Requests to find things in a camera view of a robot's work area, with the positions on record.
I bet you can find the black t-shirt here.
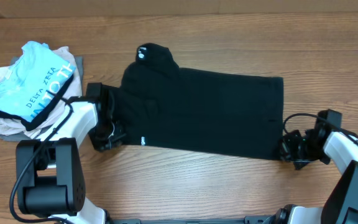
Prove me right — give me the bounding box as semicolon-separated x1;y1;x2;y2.
113;43;283;160

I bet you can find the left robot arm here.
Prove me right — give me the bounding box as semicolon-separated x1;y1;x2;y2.
9;83;126;223

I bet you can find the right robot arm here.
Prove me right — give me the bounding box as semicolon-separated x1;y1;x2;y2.
264;110;358;224

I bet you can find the grey folded shirt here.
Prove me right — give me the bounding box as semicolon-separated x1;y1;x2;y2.
0;55;84;142

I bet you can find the light blue folded shirt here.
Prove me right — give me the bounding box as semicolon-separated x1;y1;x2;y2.
0;41;76;122

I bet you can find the beige folded shirt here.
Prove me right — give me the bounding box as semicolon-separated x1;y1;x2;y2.
0;46;83;139

